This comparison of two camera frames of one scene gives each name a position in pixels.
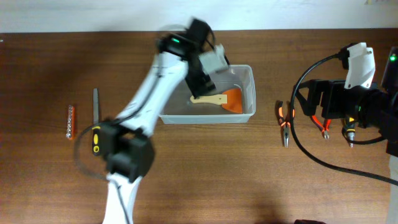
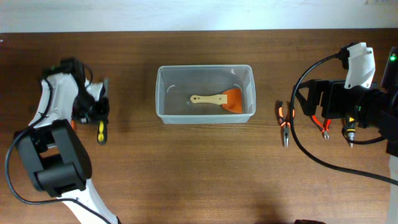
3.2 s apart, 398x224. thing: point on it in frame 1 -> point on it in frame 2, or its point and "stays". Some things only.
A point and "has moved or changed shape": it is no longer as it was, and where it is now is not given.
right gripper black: [315, 98] stays
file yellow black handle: [96, 127] has moved or changed shape
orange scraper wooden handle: [231, 99] stays
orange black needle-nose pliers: [282, 122] stays
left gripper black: [201, 86] -> [101, 106]
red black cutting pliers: [324, 129] stays
